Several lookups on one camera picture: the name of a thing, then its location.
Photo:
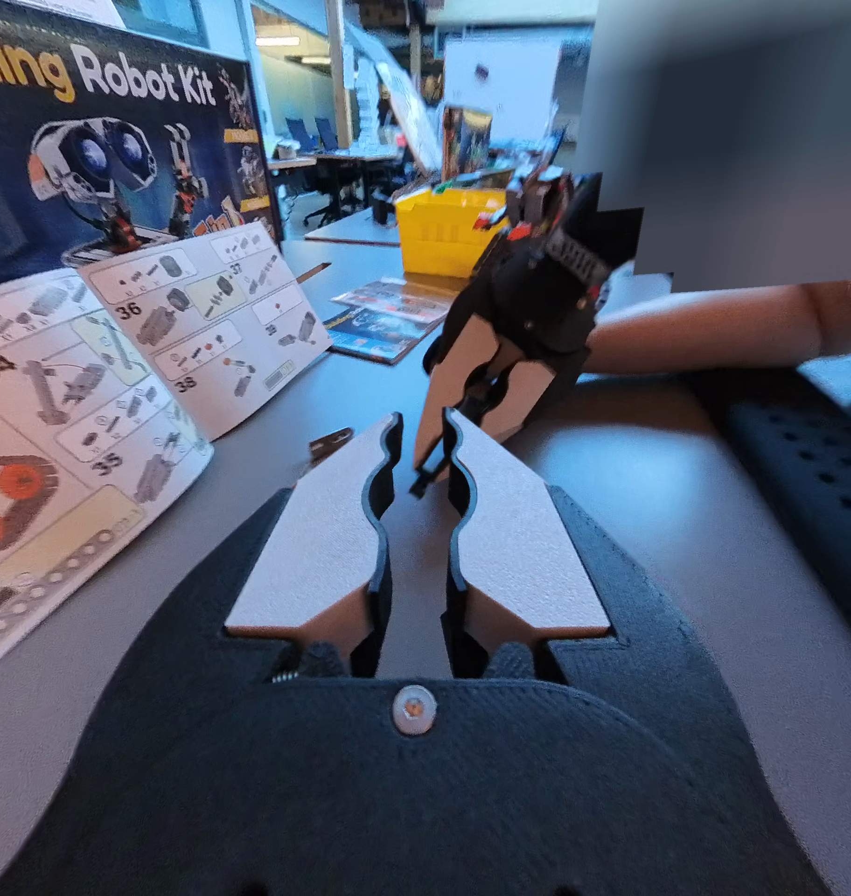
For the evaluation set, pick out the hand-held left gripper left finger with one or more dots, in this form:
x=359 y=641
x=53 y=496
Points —
x=313 y=560

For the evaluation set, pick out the black perforated chair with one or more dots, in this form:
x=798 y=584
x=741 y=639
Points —
x=803 y=476

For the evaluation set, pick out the blue office chair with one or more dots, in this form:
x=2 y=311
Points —
x=299 y=133
x=326 y=133

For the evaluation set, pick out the small grey building beam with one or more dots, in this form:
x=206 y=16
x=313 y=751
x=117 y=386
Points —
x=331 y=442

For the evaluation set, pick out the white board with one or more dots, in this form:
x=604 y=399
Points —
x=509 y=98

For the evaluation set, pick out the dark colourful toy box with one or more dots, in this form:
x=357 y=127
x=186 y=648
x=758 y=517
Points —
x=467 y=140

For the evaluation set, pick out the blue cover booklet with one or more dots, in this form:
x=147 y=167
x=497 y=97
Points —
x=383 y=329

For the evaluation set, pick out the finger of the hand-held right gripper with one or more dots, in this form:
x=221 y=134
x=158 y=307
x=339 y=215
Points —
x=527 y=395
x=450 y=371

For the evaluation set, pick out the person's right forearm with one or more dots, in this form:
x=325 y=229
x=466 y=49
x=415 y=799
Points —
x=712 y=329

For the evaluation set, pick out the blue toy box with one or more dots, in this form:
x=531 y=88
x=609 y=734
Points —
x=19 y=175

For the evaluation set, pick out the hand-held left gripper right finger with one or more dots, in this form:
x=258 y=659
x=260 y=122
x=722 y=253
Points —
x=530 y=560

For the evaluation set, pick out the open instruction booklet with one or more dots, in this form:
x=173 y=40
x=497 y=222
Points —
x=285 y=329

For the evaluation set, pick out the far grey office desk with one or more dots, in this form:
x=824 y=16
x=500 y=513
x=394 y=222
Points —
x=327 y=159

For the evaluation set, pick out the yellow printed box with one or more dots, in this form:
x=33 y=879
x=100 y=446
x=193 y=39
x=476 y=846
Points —
x=439 y=238

